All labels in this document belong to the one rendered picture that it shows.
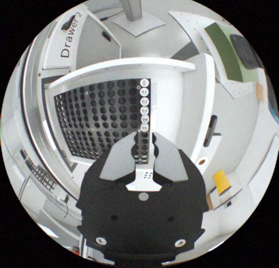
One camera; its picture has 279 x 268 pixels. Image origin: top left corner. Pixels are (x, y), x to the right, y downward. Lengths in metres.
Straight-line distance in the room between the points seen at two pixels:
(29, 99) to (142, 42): 1.11
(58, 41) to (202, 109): 0.37
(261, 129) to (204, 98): 3.14
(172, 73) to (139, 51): 0.92
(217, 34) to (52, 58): 0.50
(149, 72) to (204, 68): 0.12
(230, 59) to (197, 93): 0.28
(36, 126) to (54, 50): 0.19
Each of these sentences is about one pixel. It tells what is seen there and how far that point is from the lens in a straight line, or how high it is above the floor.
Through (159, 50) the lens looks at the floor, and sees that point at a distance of 1.14.
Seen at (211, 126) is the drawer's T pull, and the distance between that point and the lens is 0.20.
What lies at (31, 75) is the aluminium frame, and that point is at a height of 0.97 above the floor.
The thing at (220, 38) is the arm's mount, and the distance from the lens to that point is 0.42.
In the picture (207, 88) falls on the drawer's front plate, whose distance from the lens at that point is 0.15.
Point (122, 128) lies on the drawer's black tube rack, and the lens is 0.17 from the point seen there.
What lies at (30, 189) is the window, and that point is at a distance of 0.29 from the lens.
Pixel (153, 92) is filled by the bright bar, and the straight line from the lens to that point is 0.20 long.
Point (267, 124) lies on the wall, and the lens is 3.18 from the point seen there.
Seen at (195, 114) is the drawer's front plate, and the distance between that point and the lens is 0.18.
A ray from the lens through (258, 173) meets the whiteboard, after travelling 3.43.
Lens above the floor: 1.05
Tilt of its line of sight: 62 degrees down
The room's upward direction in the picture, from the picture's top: 173 degrees counter-clockwise
